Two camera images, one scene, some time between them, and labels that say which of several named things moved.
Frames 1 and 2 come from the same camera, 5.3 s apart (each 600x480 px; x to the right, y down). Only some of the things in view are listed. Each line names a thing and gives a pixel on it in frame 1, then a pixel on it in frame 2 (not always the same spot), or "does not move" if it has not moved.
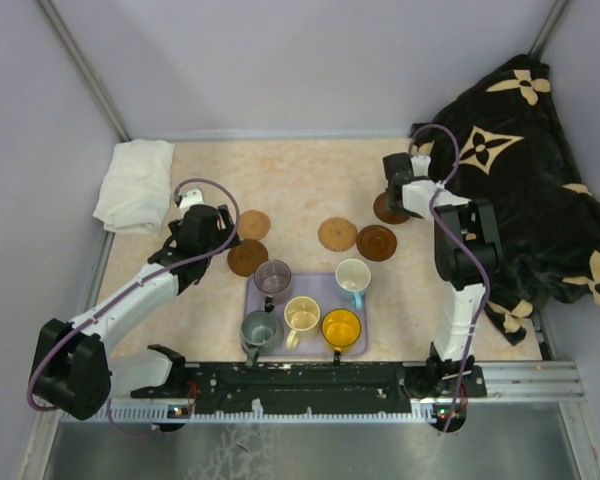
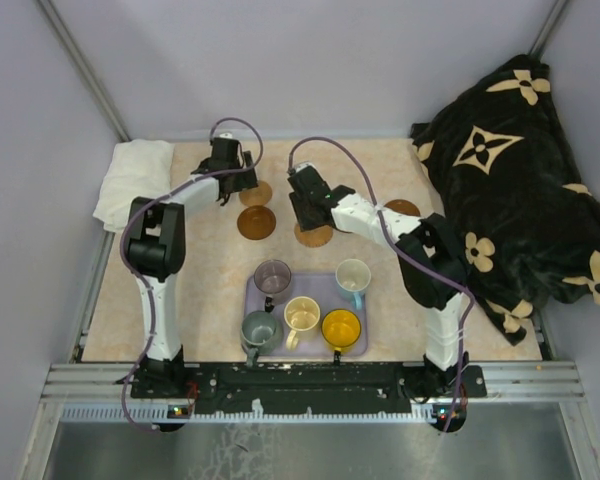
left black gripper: [223, 233] -> [246, 179]
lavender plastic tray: [323, 289] does not move
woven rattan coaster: [253, 224] -> [260, 195]
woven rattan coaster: [337, 234] -> [315, 237]
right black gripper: [415, 215] -> [305, 224]
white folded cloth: [136, 192] does not move
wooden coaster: [244, 258] -> [256, 223]
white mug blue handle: [353, 276] does not move
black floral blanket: [504, 147] does not move
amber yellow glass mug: [341, 328] does not move
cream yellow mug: [301, 313] does not move
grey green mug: [261, 333] does not move
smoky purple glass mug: [272, 276] does not move
